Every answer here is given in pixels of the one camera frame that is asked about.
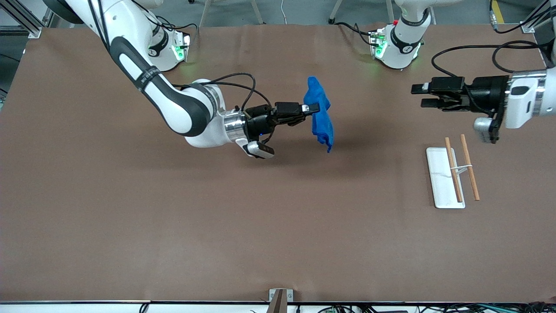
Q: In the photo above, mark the grey stand legs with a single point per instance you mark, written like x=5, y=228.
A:
x=206, y=11
x=335, y=11

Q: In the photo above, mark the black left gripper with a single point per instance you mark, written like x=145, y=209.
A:
x=490, y=92

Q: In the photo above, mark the grey metal camera mount bracket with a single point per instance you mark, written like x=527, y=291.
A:
x=280, y=300

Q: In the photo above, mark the aluminium frame post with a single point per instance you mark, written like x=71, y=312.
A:
x=535, y=19
x=24, y=19

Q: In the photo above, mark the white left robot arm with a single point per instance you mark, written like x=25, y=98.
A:
x=399, y=50

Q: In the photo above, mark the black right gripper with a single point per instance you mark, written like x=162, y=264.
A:
x=256, y=122

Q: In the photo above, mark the blue microfibre towel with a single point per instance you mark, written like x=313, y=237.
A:
x=322, y=121

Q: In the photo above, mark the white rack with wooden rods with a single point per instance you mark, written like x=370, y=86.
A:
x=443, y=178

